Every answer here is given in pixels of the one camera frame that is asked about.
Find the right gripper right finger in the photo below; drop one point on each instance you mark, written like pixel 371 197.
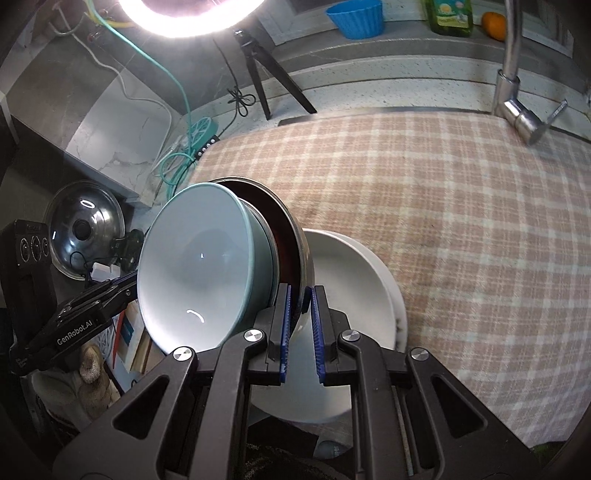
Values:
pixel 325 340

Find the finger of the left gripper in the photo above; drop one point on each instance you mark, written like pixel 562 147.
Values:
pixel 119 291
pixel 86 310

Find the steel pot lid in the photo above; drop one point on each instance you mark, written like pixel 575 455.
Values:
pixel 84 220

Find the teal cable reel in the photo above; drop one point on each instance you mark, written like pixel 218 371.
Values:
pixel 204 127

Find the green dish soap bottle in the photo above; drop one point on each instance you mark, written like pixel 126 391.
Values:
pixel 450 17

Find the left gloved hand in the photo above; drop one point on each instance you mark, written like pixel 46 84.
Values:
pixel 80 396

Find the ring light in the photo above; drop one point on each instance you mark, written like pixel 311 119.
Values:
pixel 187 19

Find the plaid beige cloth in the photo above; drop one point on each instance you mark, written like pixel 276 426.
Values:
pixel 488 239

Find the black power strip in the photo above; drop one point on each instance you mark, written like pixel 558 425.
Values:
pixel 202 144

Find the light blue ceramic bowl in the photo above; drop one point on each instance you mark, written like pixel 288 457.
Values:
pixel 205 270

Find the orange fruit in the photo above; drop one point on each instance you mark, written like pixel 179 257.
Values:
pixel 494 25

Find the white plate brown leaf pattern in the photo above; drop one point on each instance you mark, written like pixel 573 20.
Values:
pixel 357 284

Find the blue ribbed plastic bowl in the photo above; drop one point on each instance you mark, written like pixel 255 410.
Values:
pixel 358 19

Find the chrome kitchen faucet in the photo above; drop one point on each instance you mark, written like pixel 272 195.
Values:
pixel 506 104

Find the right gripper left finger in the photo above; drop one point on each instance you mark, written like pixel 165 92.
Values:
pixel 278 338

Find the large stainless steel bowl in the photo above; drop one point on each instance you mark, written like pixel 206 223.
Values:
pixel 300 258

